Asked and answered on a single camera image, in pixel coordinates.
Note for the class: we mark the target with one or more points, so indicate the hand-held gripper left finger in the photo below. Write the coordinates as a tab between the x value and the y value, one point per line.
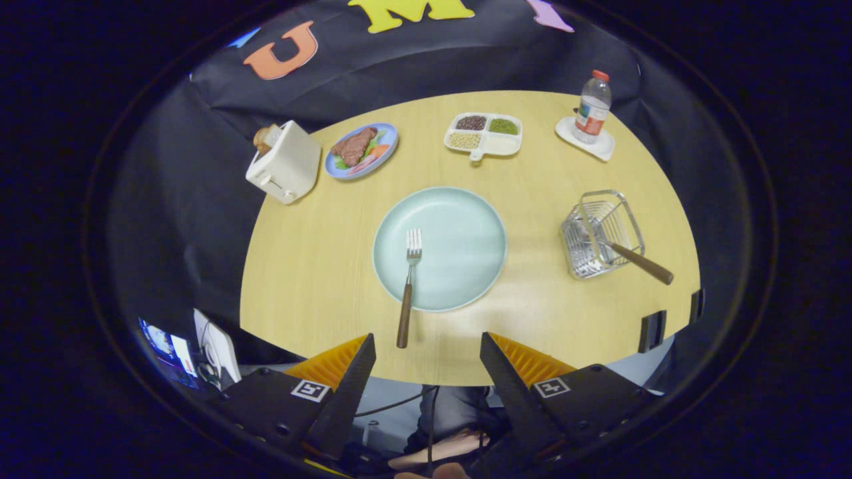
346	399

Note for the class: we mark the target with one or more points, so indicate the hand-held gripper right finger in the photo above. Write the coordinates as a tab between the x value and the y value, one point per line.
516	396

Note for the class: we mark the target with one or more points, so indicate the person's grey trouser leg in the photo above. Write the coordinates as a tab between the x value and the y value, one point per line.
459	406

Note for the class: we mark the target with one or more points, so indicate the black table clamp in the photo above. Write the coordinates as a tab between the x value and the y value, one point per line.
696	306
652	331

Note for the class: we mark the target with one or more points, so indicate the light green plate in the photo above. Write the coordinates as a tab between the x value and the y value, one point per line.
459	246

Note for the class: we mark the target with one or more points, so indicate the lit computer screen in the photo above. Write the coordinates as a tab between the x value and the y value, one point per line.
160	339

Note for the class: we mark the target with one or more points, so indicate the white toaster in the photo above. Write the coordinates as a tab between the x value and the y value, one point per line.
289	166

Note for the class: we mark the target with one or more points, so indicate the brown steak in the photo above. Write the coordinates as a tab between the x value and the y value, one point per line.
353	148

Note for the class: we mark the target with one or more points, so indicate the white divided seasoning dish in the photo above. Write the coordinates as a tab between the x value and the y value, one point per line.
496	145

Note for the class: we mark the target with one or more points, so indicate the white coaster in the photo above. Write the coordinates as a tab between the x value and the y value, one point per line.
602	150

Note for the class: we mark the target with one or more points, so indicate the blue plate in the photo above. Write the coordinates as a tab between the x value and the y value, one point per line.
388	133

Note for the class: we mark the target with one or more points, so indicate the toast slice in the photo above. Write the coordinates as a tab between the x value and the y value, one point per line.
266	136

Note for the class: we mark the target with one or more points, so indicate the clear bottle with red cap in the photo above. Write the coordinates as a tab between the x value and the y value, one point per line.
591	113

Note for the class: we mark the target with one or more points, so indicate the black backdrop cloth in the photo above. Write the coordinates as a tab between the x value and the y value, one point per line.
399	60

